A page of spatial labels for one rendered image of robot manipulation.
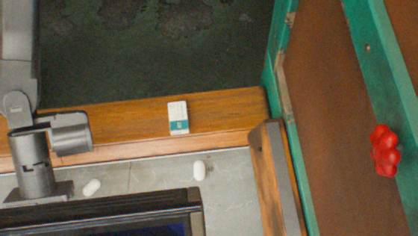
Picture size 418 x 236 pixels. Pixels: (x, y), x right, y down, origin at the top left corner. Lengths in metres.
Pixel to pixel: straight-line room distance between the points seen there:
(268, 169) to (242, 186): 0.11
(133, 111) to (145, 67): 0.96
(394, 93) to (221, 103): 0.57
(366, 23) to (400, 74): 0.07
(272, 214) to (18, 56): 0.46
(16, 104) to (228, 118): 0.39
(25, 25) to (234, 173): 0.44
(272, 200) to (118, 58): 1.26
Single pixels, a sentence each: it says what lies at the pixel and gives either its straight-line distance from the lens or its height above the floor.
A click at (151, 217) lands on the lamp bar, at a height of 1.11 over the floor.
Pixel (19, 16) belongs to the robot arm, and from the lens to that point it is 0.79.
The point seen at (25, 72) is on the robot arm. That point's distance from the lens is 0.78.
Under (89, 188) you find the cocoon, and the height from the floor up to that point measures 0.76.
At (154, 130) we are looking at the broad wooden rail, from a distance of 0.93.
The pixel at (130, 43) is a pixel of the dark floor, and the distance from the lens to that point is 1.98.
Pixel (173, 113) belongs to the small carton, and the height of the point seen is 0.79.
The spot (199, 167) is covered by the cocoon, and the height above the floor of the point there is 0.76.
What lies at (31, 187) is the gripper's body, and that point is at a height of 0.87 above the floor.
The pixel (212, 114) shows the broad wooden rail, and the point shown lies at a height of 0.77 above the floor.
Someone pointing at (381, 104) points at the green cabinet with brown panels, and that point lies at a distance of 0.45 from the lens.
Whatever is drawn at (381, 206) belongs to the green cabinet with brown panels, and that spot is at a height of 1.14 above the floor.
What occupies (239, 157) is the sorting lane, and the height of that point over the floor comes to 0.74.
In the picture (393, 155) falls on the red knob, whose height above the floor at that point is 1.26.
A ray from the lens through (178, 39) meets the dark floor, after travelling 1.97.
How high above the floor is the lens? 1.61
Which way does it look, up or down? 64 degrees down
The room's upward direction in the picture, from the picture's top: straight up
